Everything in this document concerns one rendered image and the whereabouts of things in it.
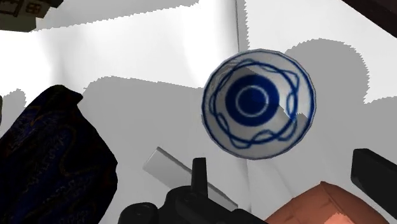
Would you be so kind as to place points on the white bowl with blue pattern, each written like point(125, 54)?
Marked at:
point(259, 104)

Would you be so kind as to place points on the dark blue patterned vase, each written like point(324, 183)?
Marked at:
point(52, 161)

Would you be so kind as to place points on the flat grey bar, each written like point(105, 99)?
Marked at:
point(173, 172)

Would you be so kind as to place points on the dark brown furniture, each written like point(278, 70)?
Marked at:
point(377, 11)

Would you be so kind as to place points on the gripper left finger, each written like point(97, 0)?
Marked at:
point(198, 183)

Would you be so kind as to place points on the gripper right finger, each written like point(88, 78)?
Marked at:
point(377, 178)

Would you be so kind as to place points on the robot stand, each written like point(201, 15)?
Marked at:
point(21, 14)

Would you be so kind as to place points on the orange-brown box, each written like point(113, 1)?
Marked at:
point(322, 208)

